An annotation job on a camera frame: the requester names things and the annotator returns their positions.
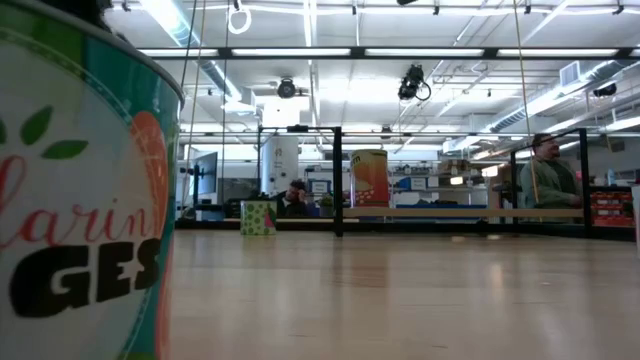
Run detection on small green carton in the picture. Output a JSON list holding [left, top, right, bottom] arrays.
[[240, 200, 278, 237]]

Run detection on teal mandarin oranges can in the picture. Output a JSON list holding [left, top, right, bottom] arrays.
[[0, 0, 185, 360]]

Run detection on blue framed sign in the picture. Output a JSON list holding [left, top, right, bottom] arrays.
[[307, 178, 332, 197]]

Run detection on seated person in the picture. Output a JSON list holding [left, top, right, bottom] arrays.
[[273, 178, 310, 219]]

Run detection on orange corn can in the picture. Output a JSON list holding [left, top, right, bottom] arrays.
[[349, 148, 391, 209]]

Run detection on background storage rack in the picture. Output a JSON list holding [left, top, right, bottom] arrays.
[[390, 158, 494, 209]]

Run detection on black monitor on stand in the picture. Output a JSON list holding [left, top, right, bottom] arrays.
[[192, 151, 219, 199]]

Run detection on black overhead light bar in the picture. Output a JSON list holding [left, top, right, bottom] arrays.
[[137, 46, 640, 62]]

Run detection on white ceiling air vent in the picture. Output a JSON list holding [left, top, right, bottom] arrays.
[[559, 60, 582, 87]]

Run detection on red storage crates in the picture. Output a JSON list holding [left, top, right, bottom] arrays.
[[589, 191, 635, 229]]

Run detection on black aluminium rig frame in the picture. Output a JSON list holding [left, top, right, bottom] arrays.
[[174, 125, 637, 242]]

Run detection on black overhead camera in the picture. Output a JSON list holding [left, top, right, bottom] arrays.
[[397, 63, 432, 102]]

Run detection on wooden shelf with black frame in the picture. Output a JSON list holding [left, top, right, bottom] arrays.
[[332, 126, 593, 239]]

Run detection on white cable ring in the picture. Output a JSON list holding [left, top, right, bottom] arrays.
[[227, 0, 253, 36]]

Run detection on yellow hanging cord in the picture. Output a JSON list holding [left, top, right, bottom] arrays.
[[512, 0, 542, 221]]

